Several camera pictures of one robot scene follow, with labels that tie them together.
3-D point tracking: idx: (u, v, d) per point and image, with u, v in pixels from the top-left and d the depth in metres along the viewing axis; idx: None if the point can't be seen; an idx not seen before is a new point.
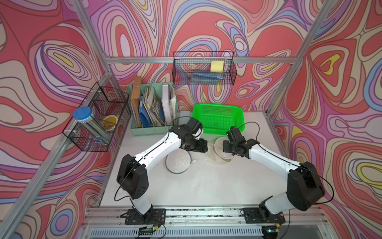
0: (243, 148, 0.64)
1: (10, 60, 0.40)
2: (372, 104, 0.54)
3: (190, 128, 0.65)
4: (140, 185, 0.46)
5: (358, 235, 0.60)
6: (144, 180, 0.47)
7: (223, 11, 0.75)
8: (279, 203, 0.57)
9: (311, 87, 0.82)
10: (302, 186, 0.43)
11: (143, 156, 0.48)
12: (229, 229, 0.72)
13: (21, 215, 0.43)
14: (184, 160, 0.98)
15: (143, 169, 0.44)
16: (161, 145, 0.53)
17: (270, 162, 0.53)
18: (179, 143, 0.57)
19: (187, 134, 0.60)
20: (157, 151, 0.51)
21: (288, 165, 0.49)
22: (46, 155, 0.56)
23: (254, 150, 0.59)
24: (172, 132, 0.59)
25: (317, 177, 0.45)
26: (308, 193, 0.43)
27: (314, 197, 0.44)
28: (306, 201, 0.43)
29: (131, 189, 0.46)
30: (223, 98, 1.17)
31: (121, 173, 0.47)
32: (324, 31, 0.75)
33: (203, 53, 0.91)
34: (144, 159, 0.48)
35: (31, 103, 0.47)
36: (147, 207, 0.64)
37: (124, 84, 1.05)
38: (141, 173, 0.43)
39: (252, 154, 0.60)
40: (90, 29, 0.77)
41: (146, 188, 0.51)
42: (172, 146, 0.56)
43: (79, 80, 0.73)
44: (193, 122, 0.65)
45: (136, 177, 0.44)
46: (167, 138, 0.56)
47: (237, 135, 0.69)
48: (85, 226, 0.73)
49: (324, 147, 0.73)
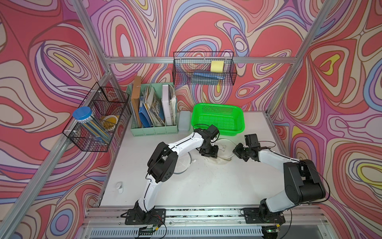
0: (254, 152, 0.70)
1: (10, 60, 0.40)
2: (372, 104, 0.54)
3: (210, 132, 0.75)
4: (169, 170, 0.54)
5: (357, 235, 0.60)
6: (173, 167, 0.55)
7: (223, 11, 0.75)
8: (279, 199, 0.58)
9: (311, 87, 0.82)
10: (295, 176, 0.46)
11: (174, 145, 0.57)
12: (229, 229, 0.72)
13: (21, 215, 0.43)
14: (184, 160, 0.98)
15: (176, 155, 0.53)
16: (188, 140, 0.62)
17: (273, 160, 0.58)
18: (200, 143, 0.67)
19: (208, 136, 0.69)
20: (186, 144, 0.60)
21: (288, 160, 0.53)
22: (47, 155, 0.56)
23: (263, 151, 0.66)
24: (196, 132, 0.68)
25: (314, 173, 0.47)
26: (301, 184, 0.46)
27: (309, 190, 0.45)
28: (298, 191, 0.45)
29: (160, 172, 0.54)
30: (223, 98, 1.17)
31: (153, 157, 0.56)
32: (324, 31, 0.75)
33: (203, 53, 0.91)
34: (175, 148, 0.56)
35: (30, 103, 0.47)
36: (152, 205, 0.65)
37: (124, 84, 1.05)
38: (174, 157, 0.52)
39: (260, 155, 0.66)
40: (90, 29, 0.77)
41: (171, 175, 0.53)
42: (195, 145, 0.65)
43: (79, 80, 0.73)
44: (214, 128, 0.76)
45: (168, 161, 0.53)
46: (193, 136, 0.65)
47: (253, 139, 0.76)
48: (85, 226, 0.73)
49: (324, 147, 0.73)
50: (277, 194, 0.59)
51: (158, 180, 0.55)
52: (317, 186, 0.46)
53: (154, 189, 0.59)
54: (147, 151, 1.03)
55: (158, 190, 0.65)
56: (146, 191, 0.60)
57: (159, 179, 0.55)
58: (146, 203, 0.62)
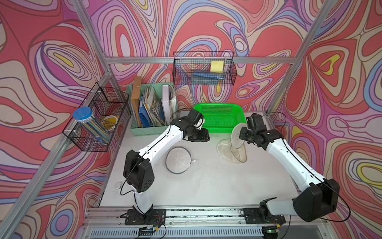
0: (262, 138, 0.57)
1: (10, 60, 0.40)
2: (372, 104, 0.54)
3: (192, 120, 0.65)
4: (145, 179, 0.47)
5: (358, 235, 0.60)
6: (149, 174, 0.48)
7: (223, 11, 0.75)
8: (282, 206, 0.56)
9: (311, 87, 0.82)
10: (317, 203, 0.40)
11: (146, 150, 0.50)
12: (229, 229, 0.72)
13: (21, 215, 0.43)
14: (184, 160, 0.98)
15: (148, 164, 0.46)
16: (163, 139, 0.54)
17: (289, 165, 0.48)
18: (181, 136, 0.58)
19: (188, 126, 0.60)
20: (160, 146, 0.52)
21: (311, 177, 0.43)
22: (46, 155, 0.56)
23: (276, 146, 0.52)
24: (173, 125, 0.59)
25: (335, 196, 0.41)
26: (319, 208, 0.41)
27: (321, 212, 0.41)
28: (312, 216, 0.41)
29: (138, 182, 0.48)
30: (223, 98, 1.17)
31: (127, 168, 0.49)
32: (324, 31, 0.75)
33: (203, 53, 0.91)
34: (147, 154, 0.49)
35: (30, 103, 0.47)
36: (147, 207, 0.64)
37: (124, 84, 1.05)
38: (146, 167, 0.45)
39: (271, 148, 0.54)
40: (90, 29, 0.77)
41: (152, 181, 0.53)
42: (173, 140, 0.56)
43: (79, 80, 0.72)
44: (194, 114, 0.65)
45: (141, 171, 0.46)
46: (169, 132, 0.56)
47: (259, 122, 0.62)
48: (85, 226, 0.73)
49: (324, 147, 0.73)
50: (280, 202, 0.58)
51: (138, 190, 0.49)
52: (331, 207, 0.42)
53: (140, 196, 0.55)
54: None
55: (148, 192, 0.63)
56: (138, 197, 0.56)
57: (139, 189, 0.48)
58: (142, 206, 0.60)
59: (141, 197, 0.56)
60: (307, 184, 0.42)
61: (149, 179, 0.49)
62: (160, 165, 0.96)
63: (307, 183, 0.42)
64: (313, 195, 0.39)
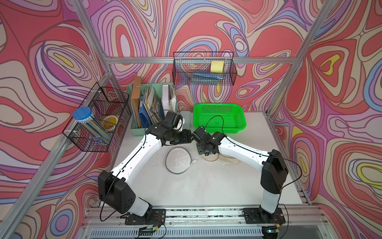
0: (212, 144, 0.60)
1: (10, 60, 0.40)
2: (372, 104, 0.54)
3: (170, 124, 0.60)
4: (124, 199, 0.42)
5: (357, 235, 0.60)
6: (128, 193, 0.43)
7: (223, 11, 0.75)
8: (267, 197, 0.58)
9: (311, 87, 0.82)
10: (274, 175, 0.46)
11: (122, 168, 0.44)
12: (229, 229, 0.72)
13: (21, 215, 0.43)
14: (184, 161, 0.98)
15: (124, 182, 0.41)
16: (140, 151, 0.49)
17: (240, 155, 0.54)
18: (159, 143, 0.54)
19: (165, 131, 0.55)
20: (137, 159, 0.47)
21: (260, 157, 0.50)
22: (46, 155, 0.56)
23: (225, 146, 0.57)
24: (149, 134, 0.54)
25: (282, 161, 0.49)
26: (278, 179, 0.47)
27: (282, 180, 0.49)
28: (279, 187, 0.47)
29: (116, 205, 0.43)
30: (223, 98, 1.17)
31: (101, 192, 0.44)
32: (324, 31, 0.75)
33: (203, 53, 0.91)
34: (123, 172, 0.44)
35: (31, 104, 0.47)
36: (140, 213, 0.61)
37: (124, 84, 1.05)
38: (122, 187, 0.40)
39: (222, 149, 0.58)
40: (90, 29, 0.77)
41: (133, 199, 0.47)
42: (152, 148, 0.52)
43: (79, 80, 0.72)
44: (171, 116, 0.60)
45: (118, 192, 0.40)
46: (144, 143, 0.51)
47: (201, 133, 0.67)
48: (85, 226, 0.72)
49: (324, 147, 0.73)
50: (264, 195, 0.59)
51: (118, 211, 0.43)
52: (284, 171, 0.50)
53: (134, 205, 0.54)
54: None
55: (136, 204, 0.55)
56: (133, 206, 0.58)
57: (120, 210, 0.43)
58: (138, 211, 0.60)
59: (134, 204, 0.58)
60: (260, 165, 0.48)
61: (129, 197, 0.44)
62: (160, 165, 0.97)
63: (260, 164, 0.48)
64: (269, 171, 0.45)
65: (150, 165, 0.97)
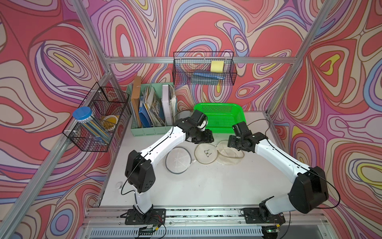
0: (249, 141, 0.60)
1: (10, 60, 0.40)
2: (372, 104, 0.54)
3: (194, 121, 0.64)
4: (146, 179, 0.47)
5: (357, 235, 0.60)
6: (150, 175, 0.48)
7: (223, 11, 0.75)
8: (281, 204, 0.56)
9: (311, 87, 0.82)
10: (308, 189, 0.42)
11: (148, 151, 0.49)
12: (229, 229, 0.72)
13: (21, 215, 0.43)
14: (184, 160, 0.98)
15: (149, 164, 0.46)
16: (166, 140, 0.53)
17: (277, 161, 0.51)
18: (184, 137, 0.58)
19: (192, 127, 0.60)
20: (162, 147, 0.51)
21: (297, 168, 0.46)
22: (46, 155, 0.56)
23: (262, 145, 0.56)
24: (176, 126, 0.59)
25: (324, 181, 0.43)
26: (312, 197, 0.42)
27: (316, 201, 0.44)
28: (309, 206, 0.42)
29: (139, 183, 0.48)
30: (223, 98, 1.17)
31: (128, 168, 0.49)
32: (324, 31, 0.75)
33: (203, 53, 0.91)
34: (149, 154, 0.49)
35: (30, 103, 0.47)
36: (147, 207, 0.64)
37: (124, 84, 1.05)
38: (147, 168, 0.45)
39: (258, 149, 0.57)
40: (90, 29, 0.77)
41: (153, 182, 0.52)
42: (177, 141, 0.56)
43: (79, 80, 0.72)
44: (197, 115, 0.64)
45: (142, 172, 0.45)
46: (172, 133, 0.56)
47: (243, 128, 0.67)
48: (85, 226, 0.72)
49: (324, 147, 0.73)
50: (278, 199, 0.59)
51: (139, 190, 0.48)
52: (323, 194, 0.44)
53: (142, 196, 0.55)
54: None
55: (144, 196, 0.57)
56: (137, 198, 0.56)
57: (141, 189, 0.48)
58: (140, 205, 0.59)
59: (142, 197, 0.56)
60: (295, 176, 0.45)
61: (150, 179, 0.49)
62: (160, 165, 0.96)
63: (295, 174, 0.45)
64: (303, 183, 0.42)
65: None
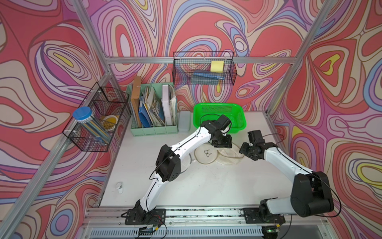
0: (259, 148, 0.65)
1: (10, 60, 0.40)
2: (372, 104, 0.54)
3: (220, 124, 0.69)
4: (174, 171, 0.55)
5: (358, 235, 0.60)
6: (178, 167, 0.56)
7: (223, 11, 0.75)
8: (281, 204, 0.57)
9: (311, 87, 0.82)
10: (305, 189, 0.43)
11: (177, 147, 0.56)
12: (229, 229, 0.72)
13: (21, 215, 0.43)
14: (184, 161, 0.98)
15: (179, 159, 0.53)
16: (193, 139, 0.59)
17: (281, 164, 0.54)
18: (209, 138, 0.64)
19: (218, 129, 0.65)
20: (190, 144, 0.58)
21: (299, 169, 0.48)
22: (46, 155, 0.56)
23: (270, 151, 0.60)
24: (203, 126, 0.64)
25: (326, 187, 0.43)
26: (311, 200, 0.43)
27: (318, 207, 0.43)
28: (308, 210, 0.42)
29: (167, 173, 0.56)
30: (223, 98, 1.17)
31: (159, 158, 0.58)
32: (324, 31, 0.75)
33: (203, 53, 0.91)
34: (178, 150, 0.55)
35: (30, 103, 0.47)
36: (153, 205, 0.66)
37: (124, 84, 1.05)
38: (177, 161, 0.52)
39: (266, 154, 0.61)
40: (90, 29, 0.77)
41: (179, 174, 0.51)
42: (203, 141, 0.63)
43: (79, 80, 0.72)
44: (224, 118, 0.69)
45: (171, 164, 0.53)
46: (199, 133, 0.61)
47: (257, 135, 0.71)
48: (85, 226, 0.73)
49: (324, 147, 0.73)
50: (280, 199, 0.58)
51: (165, 179, 0.57)
52: (327, 201, 0.43)
53: (159, 188, 0.60)
54: (148, 151, 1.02)
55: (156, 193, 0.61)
56: (151, 190, 0.62)
57: (166, 179, 0.57)
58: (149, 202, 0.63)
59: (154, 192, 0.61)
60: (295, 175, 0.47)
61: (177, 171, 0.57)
62: None
63: (295, 174, 0.47)
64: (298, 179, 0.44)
65: (149, 165, 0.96)
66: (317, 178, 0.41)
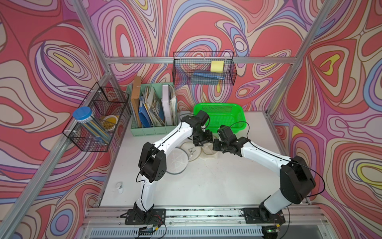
0: (235, 147, 0.64)
1: (10, 60, 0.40)
2: (372, 104, 0.54)
3: (200, 118, 0.71)
4: (159, 169, 0.52)
5: (357, 235, 0.60)
6: (163, 165, 0.53)
7: (223, 11, 0.75)
8: (277, 201, 0.57)
9: (311, 87, 0.82)
10: (294, 179, 0.44)
11: (161, 143, 0.55)
12: (229, 229, 0.72)
13: (21, 215, 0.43)
14: (181, 159, 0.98)
15: (163, 154, 0.51)
16: (176, 133, 0.59)
17: (262, 159, 0.54)
18: (190, 132, 0.63)
19: (198, 123, 0.65)
20: (173, 139, 0.57)
21: (280, 161, 0.49)
22: (47, 155, 0.56)
23: (246, 148, 0.60)
24: (184, 122, 0.64)
25: (307, 170, 0.47)
26: (300, 187, 0.45)
27: (306, 190, 0.45)
28: (300, 196, 0.44)
29: (151, 172, 0.53)
30: (223, 98, 1.17)
31: (142, 158, 0.54)
32: (324, 31, 0.75)
33: (203, 53, 0.91)
34: (162, 146, 0.54)
35: (30, 103, 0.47)
36: (151, 204, 0.66)
37: (124, 84, 1.05)
38: (161, 157, 0.50)
39: (244, 152, 0.60)
40: (90, 29, 0.77)
41: (164, 172, 0.57)
42: (185, 135, 0.62)
43: (79, 80, 0.72)
44: (202, 113, 0.71)
45: (156, 161, 0.51)
46: (181, 128, 0.61)
47: (229, 133, 0.70)
48: (85, 226, 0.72)
49: (324, 147, 0.73)
50: (273, 196, 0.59)
51: (152, 179, 0.54)
52: (310, 181, 0.47)
53: (149, 189, 0.58)
54: None
55: (151, 193, 0.61)
56: (143, 192, 0.60)
57: (152, 179, 0.53)
58: (144, 202, 0.62)
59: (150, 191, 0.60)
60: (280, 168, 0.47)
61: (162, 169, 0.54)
62: None
63: (279, 167, 0.48)
64: (288, 174, 0.44)
65: None
66: (296, 163, 0.49)
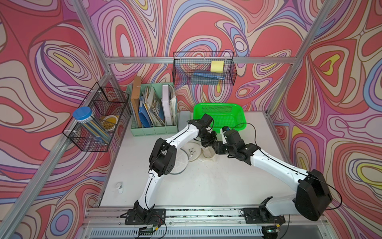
0: (244, 154, 0.60)
1: (10, 60, 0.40)
2: (372, 104, 0.54)
3: (204, 122, 0.78)
4: (170, 163, 0.57)
5: (357, 235, 0.60)
6: (173, 159, 0.58)
7: (223, 11, 0.75)
8: (283, 206, 0.56)
9: (311, 87, 0.82)
10: (312, 198, 0.41)
11: (172, 140, 0.60)
12: (229, 229, 0.72)
13: (21, 215, 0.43)
14: (181, 159, 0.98)
15: (174, 148, 0.56)
16: (184, 132, 0.65)
17: (275, 171, 0.51)
18: (196, 133, 0.70)
19: (203, 126, 0.73)
20: (182, 137, 0.63)
21: (296, 174, 0.46)
22: (46, 155, 0.56)
23: (257, 157, 0.56)
24: (191, 124, 0.71)
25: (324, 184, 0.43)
26: (318, 204, 0.42)
27: (323, 207, 0.43)
28: (317, 213, 0.41)
29: (162, 166, 0.57)
30: (223, 98, 1.17)
31: (153, 154, 0.59)
32: (324, 31, 0.75)
33: (203, 53, 0.91)
34: (173, 142, 0.59)
35: (30, 103, 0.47)
36: (153, 203, 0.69)
37: (124, 84, 1.05)
38: (174, 151, 0.55)
39: (254, 161, 0.57)
40: (90, 29, 0.77)
41: (172, 168, 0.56)
42: (192, 136, 0.68)
43: (79, 80, 0.73)
44: (207, 117, 0.78)
45: (168, 155, 0.56)
46: (189, 128, 0.68)
47: (237, 138, 0.65)
48: (85, 226, 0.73)
49: (324, 147, 0.73)
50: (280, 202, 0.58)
51: (161, 174, 0.58)
52: (327, 196, 0.43)
53: (156, 184, 0.62)
54: (148, 151, 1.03)
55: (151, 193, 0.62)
56: (148, 188, 0.62)
57: (162, 173, 0.58)
58: (147, 200, 0.63)
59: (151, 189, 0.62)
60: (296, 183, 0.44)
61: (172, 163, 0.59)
62: None
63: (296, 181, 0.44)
64: (307, 192, 0.41)
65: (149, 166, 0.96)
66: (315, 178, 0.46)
